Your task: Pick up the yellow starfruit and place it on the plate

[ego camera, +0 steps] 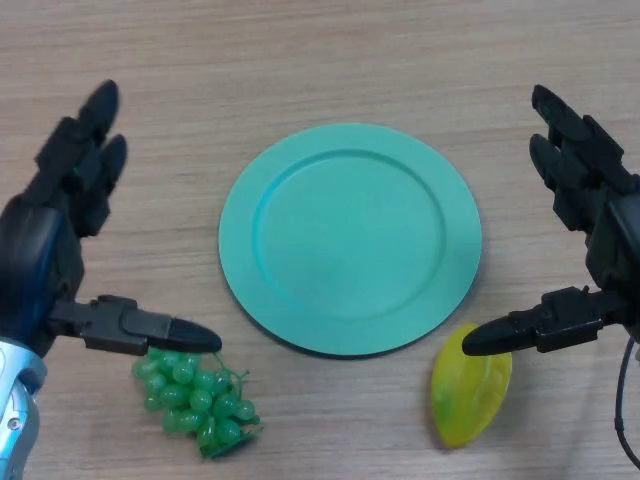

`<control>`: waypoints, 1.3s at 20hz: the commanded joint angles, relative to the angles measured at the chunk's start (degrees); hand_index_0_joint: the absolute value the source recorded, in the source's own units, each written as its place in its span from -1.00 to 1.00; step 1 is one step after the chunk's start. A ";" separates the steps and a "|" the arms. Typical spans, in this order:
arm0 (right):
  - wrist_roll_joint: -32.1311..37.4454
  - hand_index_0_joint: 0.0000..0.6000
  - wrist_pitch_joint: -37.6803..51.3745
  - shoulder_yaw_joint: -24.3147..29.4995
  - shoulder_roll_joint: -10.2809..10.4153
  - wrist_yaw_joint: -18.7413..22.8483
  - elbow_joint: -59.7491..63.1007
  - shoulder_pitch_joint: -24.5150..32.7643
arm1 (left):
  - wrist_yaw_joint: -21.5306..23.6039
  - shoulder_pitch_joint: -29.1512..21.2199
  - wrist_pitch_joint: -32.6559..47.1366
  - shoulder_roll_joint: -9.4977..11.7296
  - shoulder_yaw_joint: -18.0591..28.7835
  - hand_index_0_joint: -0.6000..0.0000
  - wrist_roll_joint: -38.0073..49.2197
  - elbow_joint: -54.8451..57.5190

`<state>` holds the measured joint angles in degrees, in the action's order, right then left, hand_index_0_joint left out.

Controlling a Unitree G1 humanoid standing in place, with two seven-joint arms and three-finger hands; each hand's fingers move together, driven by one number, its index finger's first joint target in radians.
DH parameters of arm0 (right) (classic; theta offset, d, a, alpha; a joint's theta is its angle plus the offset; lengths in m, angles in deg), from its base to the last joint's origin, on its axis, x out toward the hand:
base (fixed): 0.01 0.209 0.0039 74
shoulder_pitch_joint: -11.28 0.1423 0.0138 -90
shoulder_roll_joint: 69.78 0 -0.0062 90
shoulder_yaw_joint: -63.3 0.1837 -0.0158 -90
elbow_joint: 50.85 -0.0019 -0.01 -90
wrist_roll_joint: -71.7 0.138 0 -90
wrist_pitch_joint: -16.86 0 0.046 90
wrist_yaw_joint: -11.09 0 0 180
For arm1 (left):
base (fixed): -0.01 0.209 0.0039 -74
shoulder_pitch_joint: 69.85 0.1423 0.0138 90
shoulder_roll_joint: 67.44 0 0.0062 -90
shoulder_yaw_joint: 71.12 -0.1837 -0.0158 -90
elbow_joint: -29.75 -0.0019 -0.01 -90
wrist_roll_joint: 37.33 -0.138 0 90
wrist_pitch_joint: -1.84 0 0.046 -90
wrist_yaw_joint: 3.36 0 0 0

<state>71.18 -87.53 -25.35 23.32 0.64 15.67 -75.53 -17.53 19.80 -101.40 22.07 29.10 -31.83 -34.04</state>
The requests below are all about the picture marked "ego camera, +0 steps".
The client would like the green grape bunch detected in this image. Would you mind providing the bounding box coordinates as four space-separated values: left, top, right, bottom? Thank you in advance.
130 347 264 461

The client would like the yellow starfruit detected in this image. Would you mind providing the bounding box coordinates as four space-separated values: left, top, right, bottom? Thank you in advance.
430 322 514 449

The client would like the green round plate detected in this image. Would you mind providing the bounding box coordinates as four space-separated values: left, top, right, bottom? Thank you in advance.
218 122 484 360

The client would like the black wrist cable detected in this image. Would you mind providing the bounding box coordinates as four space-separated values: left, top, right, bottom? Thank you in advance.
613 333 640 465

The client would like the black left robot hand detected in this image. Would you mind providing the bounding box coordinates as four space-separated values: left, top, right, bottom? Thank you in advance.
0 78 224 359

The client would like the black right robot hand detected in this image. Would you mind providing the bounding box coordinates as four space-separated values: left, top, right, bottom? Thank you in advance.
461 83 640 358

